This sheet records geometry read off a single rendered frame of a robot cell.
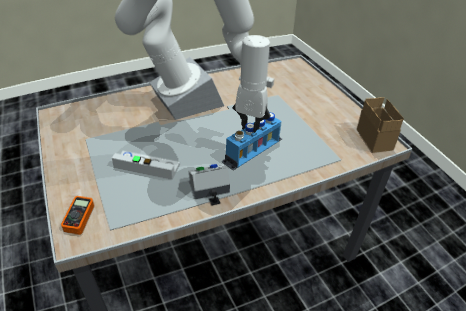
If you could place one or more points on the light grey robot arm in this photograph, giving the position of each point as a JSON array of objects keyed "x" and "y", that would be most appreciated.
[{"x": 252, "y": 52}]

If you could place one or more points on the orange digital multimeter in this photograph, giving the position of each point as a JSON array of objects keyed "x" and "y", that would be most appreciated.
[{"x": 77, "y": 215}]

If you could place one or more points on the small open brown cardboard box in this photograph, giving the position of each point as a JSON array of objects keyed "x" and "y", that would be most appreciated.
[{"x": 369, "y": 125}]

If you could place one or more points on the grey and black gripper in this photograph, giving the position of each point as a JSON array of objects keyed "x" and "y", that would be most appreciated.
[{"x": 253, "y": 103}]

